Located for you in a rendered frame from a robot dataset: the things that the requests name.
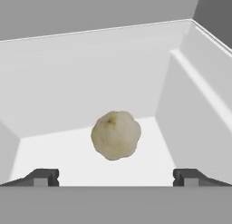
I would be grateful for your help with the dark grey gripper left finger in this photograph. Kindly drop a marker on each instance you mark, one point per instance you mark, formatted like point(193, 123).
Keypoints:
point(45, 176)

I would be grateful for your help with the white tupperware container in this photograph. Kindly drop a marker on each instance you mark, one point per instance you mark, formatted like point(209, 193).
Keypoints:
point(75, 82)

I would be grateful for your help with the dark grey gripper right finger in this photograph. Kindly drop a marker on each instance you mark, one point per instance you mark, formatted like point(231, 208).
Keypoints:
point(187, 176)

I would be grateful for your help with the white garlic bulb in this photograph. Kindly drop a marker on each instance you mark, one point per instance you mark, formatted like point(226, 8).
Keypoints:
point(115, 135)

